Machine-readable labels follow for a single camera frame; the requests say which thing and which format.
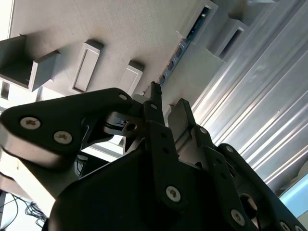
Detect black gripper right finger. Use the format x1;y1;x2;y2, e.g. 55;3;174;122
168;98;308;231

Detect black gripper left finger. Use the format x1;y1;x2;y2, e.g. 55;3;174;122
0;81;189;213

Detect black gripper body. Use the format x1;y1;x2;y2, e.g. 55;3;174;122
48;148;241;231

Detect blue RAM stick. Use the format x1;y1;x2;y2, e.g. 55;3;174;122
158;6;212;86

